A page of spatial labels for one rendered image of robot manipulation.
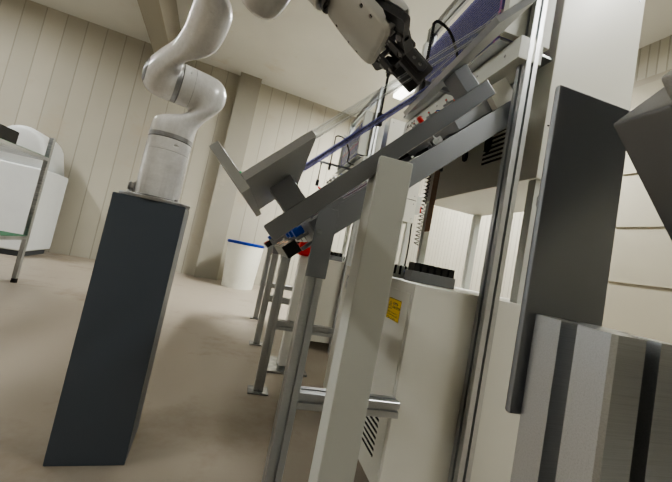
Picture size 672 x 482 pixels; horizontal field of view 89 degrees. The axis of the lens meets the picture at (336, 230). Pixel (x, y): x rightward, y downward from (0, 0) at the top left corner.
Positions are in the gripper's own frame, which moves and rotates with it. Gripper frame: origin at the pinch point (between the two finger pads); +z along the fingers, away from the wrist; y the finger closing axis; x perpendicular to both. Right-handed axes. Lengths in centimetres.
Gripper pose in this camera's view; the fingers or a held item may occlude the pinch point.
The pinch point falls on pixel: (412, 70)
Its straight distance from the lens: 56.3
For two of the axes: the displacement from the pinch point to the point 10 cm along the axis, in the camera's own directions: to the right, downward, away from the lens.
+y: -1.7, 0.4, 9.8
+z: 6.9, 7.2, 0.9
